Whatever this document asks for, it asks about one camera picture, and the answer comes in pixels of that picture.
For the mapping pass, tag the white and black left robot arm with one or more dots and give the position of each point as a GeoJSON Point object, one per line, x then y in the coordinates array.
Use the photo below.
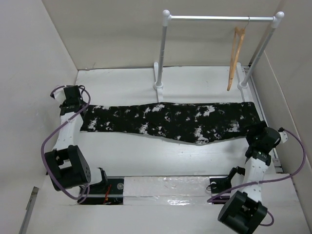
{"type": "Point", "coordinates": [65, 161]}

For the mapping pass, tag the black white patterned trousers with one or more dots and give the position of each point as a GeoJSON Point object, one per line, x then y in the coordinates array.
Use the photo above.
{"type": "Point", "coordinates": [194, 123]}

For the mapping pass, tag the white metal clothes rack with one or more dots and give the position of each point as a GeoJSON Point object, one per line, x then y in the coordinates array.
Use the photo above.
{"type": "Point", "coordinates": [202, 40]}

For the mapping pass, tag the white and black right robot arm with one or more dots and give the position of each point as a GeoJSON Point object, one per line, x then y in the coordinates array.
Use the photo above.
{"type": "Point", "coordinates": [244, 211]}

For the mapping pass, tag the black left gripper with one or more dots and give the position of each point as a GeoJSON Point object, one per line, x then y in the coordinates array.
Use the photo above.
{"type": "Point", "coordinates": [64, 105]}

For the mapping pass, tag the wooden clothes hanger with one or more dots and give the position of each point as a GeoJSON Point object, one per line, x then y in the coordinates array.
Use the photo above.
{"type": "Point", "coordinates": [239, 35]}

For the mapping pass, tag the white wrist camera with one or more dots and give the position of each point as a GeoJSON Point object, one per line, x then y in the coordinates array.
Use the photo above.
{"type": "Point", "coordinates": [58, 94]}
{"type": "Point", "coordinates": [283, 135]}

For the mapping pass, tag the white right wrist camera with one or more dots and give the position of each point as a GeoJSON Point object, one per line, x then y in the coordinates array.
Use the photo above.
{"type": "Point", "coordinates": [283, 135]}

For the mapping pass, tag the silver foil tape strip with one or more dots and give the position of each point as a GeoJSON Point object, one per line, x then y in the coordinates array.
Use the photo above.
{"type": "Point", "coordinates": [166, 190]}

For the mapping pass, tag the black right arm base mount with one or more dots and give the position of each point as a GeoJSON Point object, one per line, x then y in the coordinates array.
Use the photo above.
{"type": "Point", "coordinates": [218, 185]}

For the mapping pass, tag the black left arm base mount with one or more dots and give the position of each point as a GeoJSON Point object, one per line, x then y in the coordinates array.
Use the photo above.
{"type": "Point", "coordinates": [109, 193]}

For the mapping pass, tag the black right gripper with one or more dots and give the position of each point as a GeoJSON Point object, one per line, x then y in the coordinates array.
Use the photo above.
{"type": "Point", "coordinates": [249, 137]}

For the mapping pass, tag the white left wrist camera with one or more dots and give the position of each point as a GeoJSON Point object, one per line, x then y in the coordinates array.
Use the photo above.
{"type": "Point", "coordinates": [58, 94]}

